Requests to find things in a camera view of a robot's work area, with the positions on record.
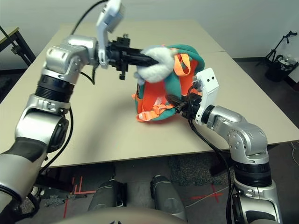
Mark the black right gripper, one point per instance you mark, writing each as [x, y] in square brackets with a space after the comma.
[192, 105]

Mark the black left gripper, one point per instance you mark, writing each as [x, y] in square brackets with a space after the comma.
[118, 56]

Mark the teal orange shark backpack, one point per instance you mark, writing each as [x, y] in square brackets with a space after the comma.
[151, 93]

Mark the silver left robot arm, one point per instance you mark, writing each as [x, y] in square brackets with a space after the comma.
[60, 56]

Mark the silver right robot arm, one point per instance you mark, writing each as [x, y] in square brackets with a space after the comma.
[240, 130]

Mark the black table leg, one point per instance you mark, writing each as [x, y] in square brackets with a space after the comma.
[219, 164]

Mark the dark grey robot right leg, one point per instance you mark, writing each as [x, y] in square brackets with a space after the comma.
[168, 199]

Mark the dark grey robot leg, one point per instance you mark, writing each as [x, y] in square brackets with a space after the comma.
[105, 196]
[168, 199]

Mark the black bag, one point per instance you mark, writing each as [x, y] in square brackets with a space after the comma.
[276, 72]

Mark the black tripod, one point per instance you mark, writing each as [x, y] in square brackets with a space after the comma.
[276, 47]

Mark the dark grey robot left leg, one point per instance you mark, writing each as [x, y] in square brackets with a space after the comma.
[105, 196]

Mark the grey robot torso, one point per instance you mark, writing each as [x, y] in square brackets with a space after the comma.
[126, 217]

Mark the black pole with clamp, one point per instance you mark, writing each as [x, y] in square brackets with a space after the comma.
[14, 49]

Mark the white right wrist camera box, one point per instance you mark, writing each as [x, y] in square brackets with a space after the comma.
[209, 79]

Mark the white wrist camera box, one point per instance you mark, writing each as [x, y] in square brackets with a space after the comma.
[209, 79]
[109, 18]

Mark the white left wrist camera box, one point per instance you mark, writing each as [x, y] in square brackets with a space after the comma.
[109, 18]

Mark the black side table frame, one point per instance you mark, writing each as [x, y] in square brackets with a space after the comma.
[7, 35]

